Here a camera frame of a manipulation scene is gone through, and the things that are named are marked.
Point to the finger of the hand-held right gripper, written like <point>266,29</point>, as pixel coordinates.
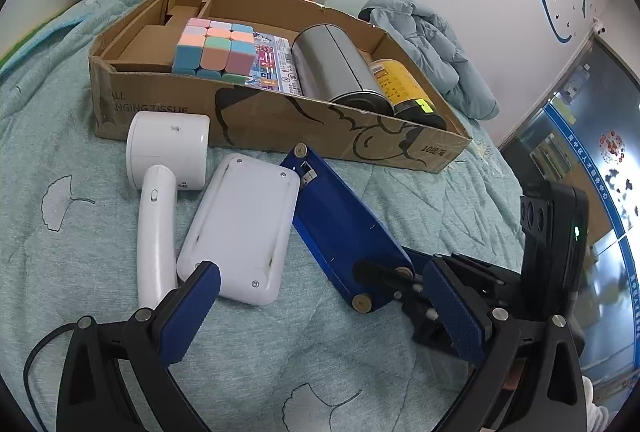
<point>430,327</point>
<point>380,274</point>

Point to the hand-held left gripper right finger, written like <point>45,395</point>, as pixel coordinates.
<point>457,312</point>

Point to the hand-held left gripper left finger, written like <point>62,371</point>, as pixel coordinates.
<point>192,307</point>

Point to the blue device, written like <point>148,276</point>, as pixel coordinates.
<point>335,222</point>

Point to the brown cardboard box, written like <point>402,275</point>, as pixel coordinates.
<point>165,116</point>

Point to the yellow label jar black lid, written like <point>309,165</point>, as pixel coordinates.
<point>395,81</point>

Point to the silver metal can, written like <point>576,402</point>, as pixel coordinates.
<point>330,61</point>

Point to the colourful printed box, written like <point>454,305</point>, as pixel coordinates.
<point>272,61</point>

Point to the pastel puzzle cube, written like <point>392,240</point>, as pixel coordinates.
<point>215,51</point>

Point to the person's right forearm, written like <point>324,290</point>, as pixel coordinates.
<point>592,407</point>

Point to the white rounded flat device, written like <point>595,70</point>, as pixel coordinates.
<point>240,222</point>

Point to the glass door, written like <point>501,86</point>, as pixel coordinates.
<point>575,121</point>

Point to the white hair dryer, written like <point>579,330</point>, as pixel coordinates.
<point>165,141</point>

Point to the light blue padded jacket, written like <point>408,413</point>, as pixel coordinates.
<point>435,46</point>

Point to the white security camera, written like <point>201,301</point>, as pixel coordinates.
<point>598,27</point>

